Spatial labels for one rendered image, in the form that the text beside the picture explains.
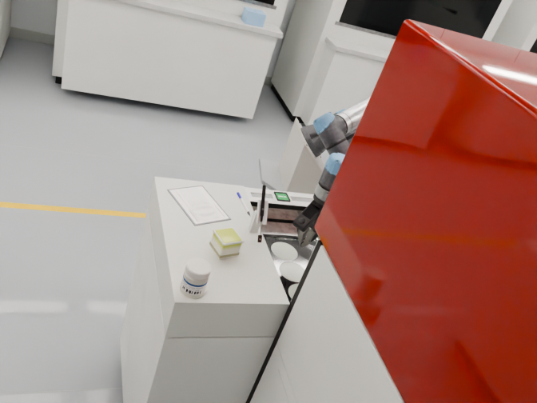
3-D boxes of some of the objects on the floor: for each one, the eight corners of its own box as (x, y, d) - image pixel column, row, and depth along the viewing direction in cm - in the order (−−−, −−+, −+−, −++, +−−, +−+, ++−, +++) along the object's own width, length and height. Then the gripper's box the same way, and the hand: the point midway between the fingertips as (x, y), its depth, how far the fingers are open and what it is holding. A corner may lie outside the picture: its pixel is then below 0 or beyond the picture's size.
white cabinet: (347, 459, 229) (431, 335, 187) (123, 485, 193) (164, 338, 150) (302, 343, 278) (361, 224, 236) (117, 346, 242) (146, 205, 199)
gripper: (343, 200, 174) (320, 248, 185) (321, 185, 178) (301, 233, 189) (329, 207, 168) (308, 256, 179) (308, 192, 172) (288, 241, 183)
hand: (301, 245), depth 181 cm, fingers closed
